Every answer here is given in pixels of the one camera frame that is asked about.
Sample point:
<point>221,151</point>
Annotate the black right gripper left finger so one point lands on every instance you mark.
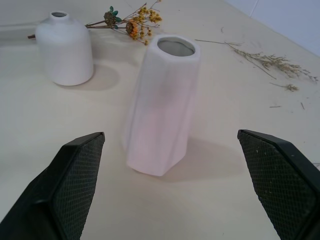
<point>62,185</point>

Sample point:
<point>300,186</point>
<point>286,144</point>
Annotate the beige dried grass sprig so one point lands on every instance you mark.
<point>270,60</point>

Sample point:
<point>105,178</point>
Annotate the small dried grass fragment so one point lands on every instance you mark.
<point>287,87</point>

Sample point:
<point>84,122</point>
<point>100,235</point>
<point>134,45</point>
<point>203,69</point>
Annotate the yellow dried flower bunch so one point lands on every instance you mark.
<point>132,23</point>

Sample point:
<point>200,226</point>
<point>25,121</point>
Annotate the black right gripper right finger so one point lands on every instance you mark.
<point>282,180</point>

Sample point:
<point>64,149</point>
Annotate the tall faceted white vase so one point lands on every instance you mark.
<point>162,105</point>

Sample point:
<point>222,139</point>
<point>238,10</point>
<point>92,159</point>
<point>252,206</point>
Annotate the round white bottle vase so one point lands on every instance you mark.
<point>65,50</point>

